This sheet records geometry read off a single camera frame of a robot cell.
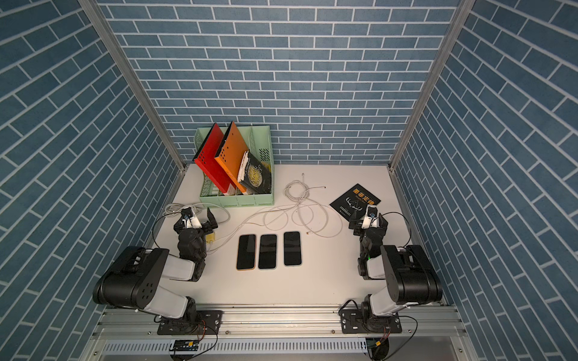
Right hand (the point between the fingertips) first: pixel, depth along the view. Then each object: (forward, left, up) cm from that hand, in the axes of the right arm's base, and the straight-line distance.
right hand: (371, 213), depth 90 cm
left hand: (-6, +67, +3) cm, 67 cm away
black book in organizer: (+12, +50, +5) cm, 52 cm away
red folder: (+8, +66, +17) cm, 69 cm away
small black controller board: (-48, +63, -13) cm, 80 cm away
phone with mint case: (-18, +40, -9) cm, 45 cm away
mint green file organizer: (+30, +51, +10) cm, 60 cm away
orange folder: (+14, +58, +17) cm, 62 cm away
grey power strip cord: (+1, +91, -8) cm, 91 cm away
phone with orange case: (-16, +49, -9) cm, 53 cm away
